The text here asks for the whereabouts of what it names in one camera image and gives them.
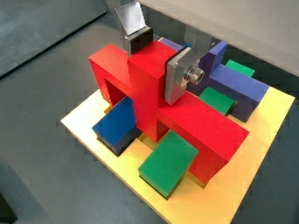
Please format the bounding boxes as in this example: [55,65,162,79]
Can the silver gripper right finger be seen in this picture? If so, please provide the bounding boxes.
[165,26,213,105]

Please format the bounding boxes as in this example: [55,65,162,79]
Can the purple cross-shaped block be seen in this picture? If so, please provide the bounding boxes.
[159,38,269,123]

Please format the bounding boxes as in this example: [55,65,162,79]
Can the red cross-shaped block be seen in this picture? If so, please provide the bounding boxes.
[89,41,249,183]

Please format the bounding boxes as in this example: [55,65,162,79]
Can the green rectangular block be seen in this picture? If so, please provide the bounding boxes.
[130,65,249,197]

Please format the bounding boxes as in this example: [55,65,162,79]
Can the yellow base board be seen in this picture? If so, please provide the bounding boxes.
[62,87,295,224]

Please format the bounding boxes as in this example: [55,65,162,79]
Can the blue rectangular block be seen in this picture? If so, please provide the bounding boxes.
[93,97,142,157]

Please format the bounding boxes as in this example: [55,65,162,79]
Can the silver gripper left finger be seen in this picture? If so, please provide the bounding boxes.
[107,0,154,55]

